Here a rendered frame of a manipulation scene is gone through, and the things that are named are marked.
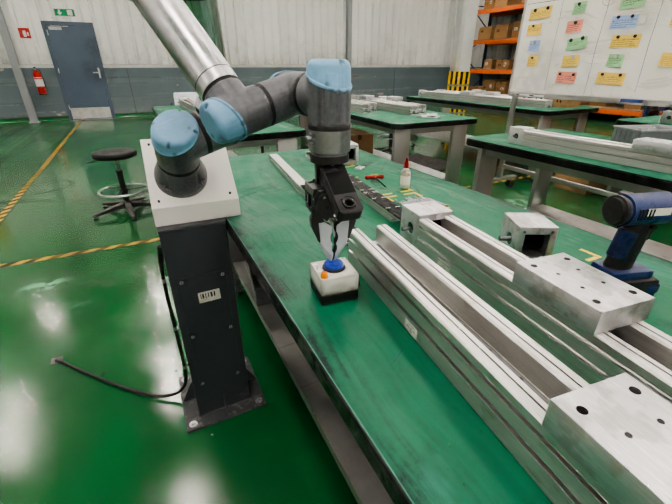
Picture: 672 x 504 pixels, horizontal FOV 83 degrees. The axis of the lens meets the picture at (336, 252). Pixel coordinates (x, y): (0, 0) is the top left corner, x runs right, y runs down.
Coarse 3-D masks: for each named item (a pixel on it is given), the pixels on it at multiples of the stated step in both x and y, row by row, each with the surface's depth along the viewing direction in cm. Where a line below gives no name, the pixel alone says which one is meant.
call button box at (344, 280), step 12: (312, 264) 78; (348, 264) 78; (312, 276) 79; (336, 276) 74; (348, 276) 74; (312, 288) 80; (324, 288) 74; (336, 288) 75; (348, 288) 76; (324, 300) 75; (336, 300) 76
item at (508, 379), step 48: (384, 240) 88; (384, 288) 75; (432, 288) 71; (432, 336) 60; (480, 336) 60; (528, 336) 54; (480, 384) 50; (528, 384) 49; (576, 384) 46; (528, 432) 43; (576, 480) 38
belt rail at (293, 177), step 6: (270, 156) 187; (276, 156) 185; (276, 162) 175; (282, 162) 174; (282, 168) 164; (288, 168) 164; (288, 174) 155; (294, 174) 155; (288, 180) 156; (294, 180) 147; (300, 180) 147; (294, 186) 148; (300, 186) 139; (300, 192) 140; (330, 222) 113
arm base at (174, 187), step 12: (156, 168) 109; (204, 168) 115; (156, 180) 111; (168, 180) 108; (180, 180) 108; (192, 180) 110; (204, 180) 115; (168, 192) 111; (180, 192) 111; (192, 192) 113
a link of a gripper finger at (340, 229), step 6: (336, 222) 73; (342, 222) 73; (348, 222) 73; (336, 228) 73; (342, 228) 73; (348, 228) 74; (336, 234) 74; (342, 234) 74; (336, 240) 74; (342, 240) 75; (336, 246) 75; (342, 246) 75; (336, 252) 75
